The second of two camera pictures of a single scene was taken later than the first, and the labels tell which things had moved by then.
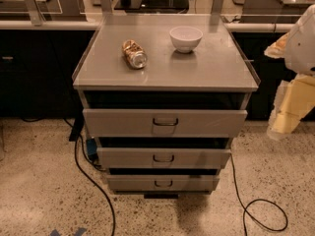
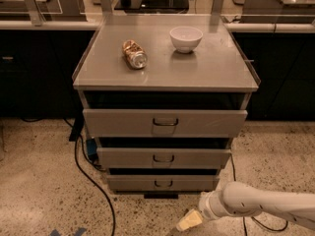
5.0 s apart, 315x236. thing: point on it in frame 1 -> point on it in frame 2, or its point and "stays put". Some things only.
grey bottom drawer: x=162 y=182 stays put
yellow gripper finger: x=294 y=99 -> x=211 y=206
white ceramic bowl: x=185 y=38 stays put
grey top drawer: x=161 y=123 stays put
